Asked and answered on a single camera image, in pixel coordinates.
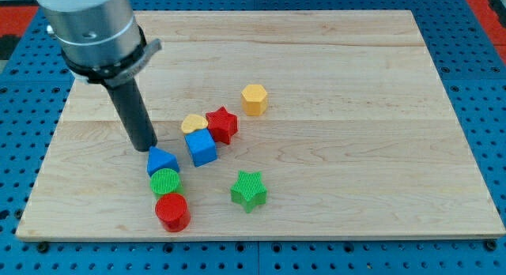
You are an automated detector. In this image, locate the red star block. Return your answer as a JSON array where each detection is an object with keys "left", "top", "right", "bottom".
[{"left": 206, "top": 106, "right": 238, "bottom": 145}]

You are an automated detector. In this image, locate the blue cube block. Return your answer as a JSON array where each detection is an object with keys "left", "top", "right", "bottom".
[{"left": 184, "top": 129, "right": 217, "bottom": 167}]

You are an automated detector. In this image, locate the green star block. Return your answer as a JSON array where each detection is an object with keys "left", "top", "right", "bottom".
[{"left": 230, "top": 171, "right": 268, "bottom": 213}]

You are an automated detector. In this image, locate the green cylinder block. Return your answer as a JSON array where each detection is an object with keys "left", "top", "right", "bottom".
[{"left": 149, "top": 168, "right": 184, "bottom": 198}]

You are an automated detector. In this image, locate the wooden board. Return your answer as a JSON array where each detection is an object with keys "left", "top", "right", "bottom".
[{"left": 17, "top": 10, "right": 505, "bottom": 242}]

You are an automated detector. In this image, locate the yellow heart block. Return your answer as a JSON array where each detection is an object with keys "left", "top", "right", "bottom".
[{"left": 180, "top": 114, "right": 209, "bottom": 134}]

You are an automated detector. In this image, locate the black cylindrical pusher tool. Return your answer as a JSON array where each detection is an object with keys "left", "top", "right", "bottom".
[{"left": 105, "top": 79, "right": 157, "bottom": 152}]

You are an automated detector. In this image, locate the blue triangle block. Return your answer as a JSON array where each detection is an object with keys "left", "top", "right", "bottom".
[{"left": 146, "top": 146, "right": 180, "bottom": 176}]

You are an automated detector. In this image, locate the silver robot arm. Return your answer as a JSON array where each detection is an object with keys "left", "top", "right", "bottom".
[{"left": 37, "top": 0, "right": 162, "bottom": 89}]

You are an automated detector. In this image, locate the yellow hexagon block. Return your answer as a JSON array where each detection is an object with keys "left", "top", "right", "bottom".
[{"left": 241, "top": 84, "right": 268, "bottom": 116}]

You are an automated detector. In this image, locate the red cylinder block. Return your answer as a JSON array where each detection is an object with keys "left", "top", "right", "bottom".
[{"left": 155, "top": 193, "right": 191, "bottom": 232}]

